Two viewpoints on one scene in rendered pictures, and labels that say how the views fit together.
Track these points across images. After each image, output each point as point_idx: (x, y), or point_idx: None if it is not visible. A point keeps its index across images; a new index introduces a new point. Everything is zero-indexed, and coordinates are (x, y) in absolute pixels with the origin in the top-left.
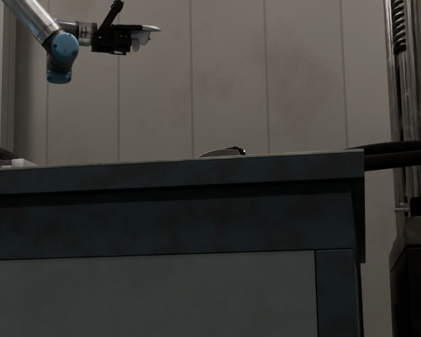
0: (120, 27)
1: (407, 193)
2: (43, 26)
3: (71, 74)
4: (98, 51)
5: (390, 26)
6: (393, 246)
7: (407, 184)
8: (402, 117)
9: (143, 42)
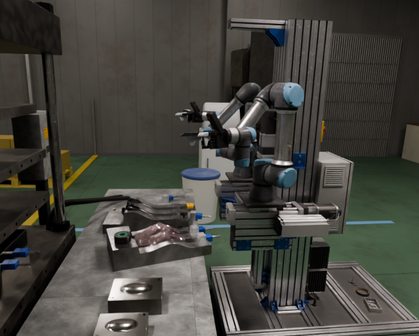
0: None
1: None
2: None
3: (234, 163)
4: (224, 147)
5: None
6: (30, 289)
7: None
8: None
9: (192, 143)
